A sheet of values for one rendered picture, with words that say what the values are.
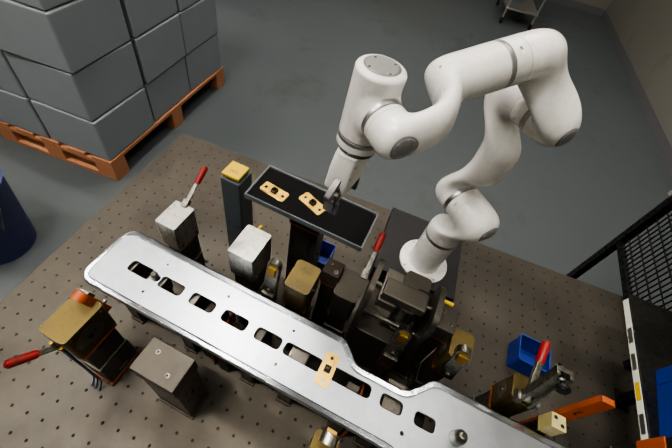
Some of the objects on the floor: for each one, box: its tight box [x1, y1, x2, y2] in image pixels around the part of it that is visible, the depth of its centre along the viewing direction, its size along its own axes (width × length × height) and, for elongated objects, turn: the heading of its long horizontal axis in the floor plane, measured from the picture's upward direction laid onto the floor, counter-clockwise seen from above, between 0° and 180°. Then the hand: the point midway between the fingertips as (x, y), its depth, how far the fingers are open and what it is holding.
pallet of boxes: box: [0, 0, 224, 181], centre depth 239 cm, size 138×92×140 cm
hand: (340, 195), depth 79 cm, fingers open, 8 cm apart
